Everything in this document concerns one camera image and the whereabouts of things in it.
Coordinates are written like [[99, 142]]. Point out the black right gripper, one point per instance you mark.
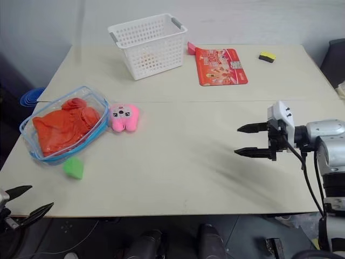
[[276, 135]]

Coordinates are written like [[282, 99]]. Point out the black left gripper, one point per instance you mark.
[[5, 218]]

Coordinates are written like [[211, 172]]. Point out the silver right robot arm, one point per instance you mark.
[[328, 129]]

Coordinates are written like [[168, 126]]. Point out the red snack packet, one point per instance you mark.
[[221, 67]]

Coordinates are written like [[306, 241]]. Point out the orange red cloth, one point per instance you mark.
[[62, 126]]

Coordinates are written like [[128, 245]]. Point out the clear blue-rimmed container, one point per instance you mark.
[[99, 103]]

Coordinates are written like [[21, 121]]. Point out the green foam block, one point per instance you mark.
[[74, 168]]

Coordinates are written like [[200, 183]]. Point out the yellow black sponge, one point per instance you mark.
[[267, 57]]

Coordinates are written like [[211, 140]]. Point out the stack of blue bowls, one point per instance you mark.
[[31, 98]]

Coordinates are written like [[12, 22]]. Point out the dark rounded robot foot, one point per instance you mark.
[[147, 244], [213, 241]]

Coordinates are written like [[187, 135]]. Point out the pink block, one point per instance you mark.
[[190, 48]]

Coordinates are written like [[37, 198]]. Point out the dark chair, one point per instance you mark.
[[334, 62]]

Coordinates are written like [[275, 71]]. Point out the pink plush toy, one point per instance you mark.
[[124, 118]]

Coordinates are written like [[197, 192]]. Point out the white perforated plastic basket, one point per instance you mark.
[[151, 48]]

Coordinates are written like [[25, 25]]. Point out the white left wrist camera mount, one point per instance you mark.
[[3, 198]]

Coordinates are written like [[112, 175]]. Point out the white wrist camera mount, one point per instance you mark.
[[283, 113], [3, 198]]

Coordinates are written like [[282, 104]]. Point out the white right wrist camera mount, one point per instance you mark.
[[283, 113]]

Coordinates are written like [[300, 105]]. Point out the small black floor bracket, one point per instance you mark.
[[274, 246]]

